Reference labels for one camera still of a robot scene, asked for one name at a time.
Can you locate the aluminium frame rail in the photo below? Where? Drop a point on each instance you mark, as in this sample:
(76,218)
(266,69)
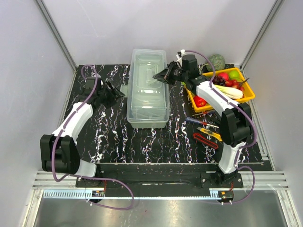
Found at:
(245,180)

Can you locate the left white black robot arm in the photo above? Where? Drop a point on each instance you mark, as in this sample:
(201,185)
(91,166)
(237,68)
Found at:
(59,153)

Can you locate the green apple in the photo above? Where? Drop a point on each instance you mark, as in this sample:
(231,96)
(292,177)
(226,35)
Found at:
(234,75)

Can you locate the clear plastic tool box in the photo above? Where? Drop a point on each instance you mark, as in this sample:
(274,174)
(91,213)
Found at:
(147,99)

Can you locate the marbled black mat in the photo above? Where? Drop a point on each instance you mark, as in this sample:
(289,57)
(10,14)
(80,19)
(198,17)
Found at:
(108,137)

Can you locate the blue red screwdriver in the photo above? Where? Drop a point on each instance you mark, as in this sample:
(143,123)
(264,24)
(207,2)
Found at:
(192,120)

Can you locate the red cherries bunch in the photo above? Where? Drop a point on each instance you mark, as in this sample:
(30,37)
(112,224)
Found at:
(235,84)

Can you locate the red pink apple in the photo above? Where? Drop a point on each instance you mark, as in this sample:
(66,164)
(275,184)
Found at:
(224,75)

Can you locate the red utility knife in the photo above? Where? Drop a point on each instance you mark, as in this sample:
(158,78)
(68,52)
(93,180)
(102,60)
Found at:
(199,138)

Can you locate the yellow plastic bin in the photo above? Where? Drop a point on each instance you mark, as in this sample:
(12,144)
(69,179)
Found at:
(248,94)

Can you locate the dark purple grapes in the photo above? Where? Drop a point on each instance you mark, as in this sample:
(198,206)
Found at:
(218,80)

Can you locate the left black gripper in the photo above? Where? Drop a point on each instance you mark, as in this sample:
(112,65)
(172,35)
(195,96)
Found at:
(114,94)

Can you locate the yellow utility knife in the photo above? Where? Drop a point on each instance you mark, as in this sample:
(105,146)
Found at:
(210,133)

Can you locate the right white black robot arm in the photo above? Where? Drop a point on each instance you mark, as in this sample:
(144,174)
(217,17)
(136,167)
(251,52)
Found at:
(236,125)

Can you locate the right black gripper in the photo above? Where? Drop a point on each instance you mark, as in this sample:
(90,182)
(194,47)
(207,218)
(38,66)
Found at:
(165,75)

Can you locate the green netted melon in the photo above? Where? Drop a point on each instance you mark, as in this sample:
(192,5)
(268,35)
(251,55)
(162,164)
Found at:
(218,62)

